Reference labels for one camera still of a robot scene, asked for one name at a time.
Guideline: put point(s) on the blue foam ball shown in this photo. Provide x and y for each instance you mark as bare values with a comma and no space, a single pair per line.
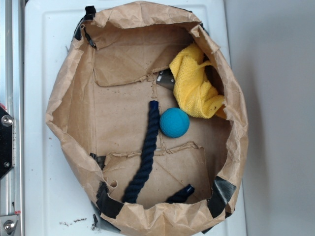
174,123

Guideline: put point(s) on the brown paper bag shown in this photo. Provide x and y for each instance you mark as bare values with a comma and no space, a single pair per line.
99,110

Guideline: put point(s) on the grey metal scraper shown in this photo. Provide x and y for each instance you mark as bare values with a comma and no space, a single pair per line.
166,79

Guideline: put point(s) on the yellow microfiber cloth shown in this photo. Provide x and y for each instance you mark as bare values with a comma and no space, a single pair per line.
194,93

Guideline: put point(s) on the black mounting bracket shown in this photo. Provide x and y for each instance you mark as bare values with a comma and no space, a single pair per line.
6,141

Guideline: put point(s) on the aluminium frame rail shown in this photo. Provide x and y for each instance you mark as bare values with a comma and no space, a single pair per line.
12,204

